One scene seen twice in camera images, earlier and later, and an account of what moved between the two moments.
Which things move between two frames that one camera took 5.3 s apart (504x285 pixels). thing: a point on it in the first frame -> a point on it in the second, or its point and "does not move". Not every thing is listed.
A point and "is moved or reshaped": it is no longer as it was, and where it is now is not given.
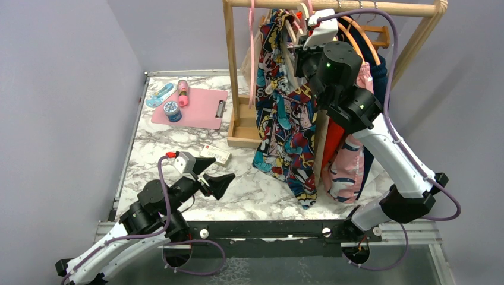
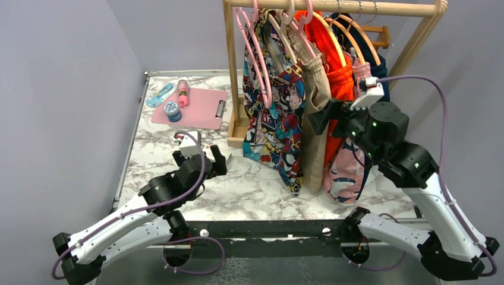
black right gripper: (301, 53) -> (335, 109)
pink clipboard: (205, 109) does not move
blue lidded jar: (171, 110) does not move
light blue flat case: (156, 98) does not move
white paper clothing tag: (222, 157) does not move
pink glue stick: (183, 91) does not move
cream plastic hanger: (306, 19) -> (281, 29)
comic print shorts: (285, 135) is moved or reshaped
